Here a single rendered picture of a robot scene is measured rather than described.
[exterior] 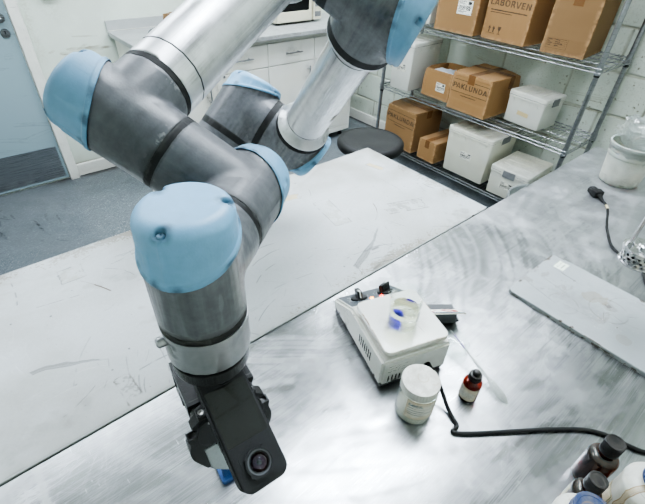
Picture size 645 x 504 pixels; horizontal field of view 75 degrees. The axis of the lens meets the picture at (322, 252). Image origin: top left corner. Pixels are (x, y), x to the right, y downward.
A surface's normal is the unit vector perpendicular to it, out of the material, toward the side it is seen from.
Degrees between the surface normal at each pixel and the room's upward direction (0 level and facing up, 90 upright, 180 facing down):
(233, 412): 29
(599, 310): 0
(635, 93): 90
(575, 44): 89
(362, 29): 114
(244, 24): 79
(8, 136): 90
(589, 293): 0
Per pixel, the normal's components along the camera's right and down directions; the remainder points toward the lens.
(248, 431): 0.31, -0.44
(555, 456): 0.04, -0.78
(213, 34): 0.71, -0.04
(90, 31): 0.64, 0.50
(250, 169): 0.53, -0.58
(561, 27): -0.70, 0.42
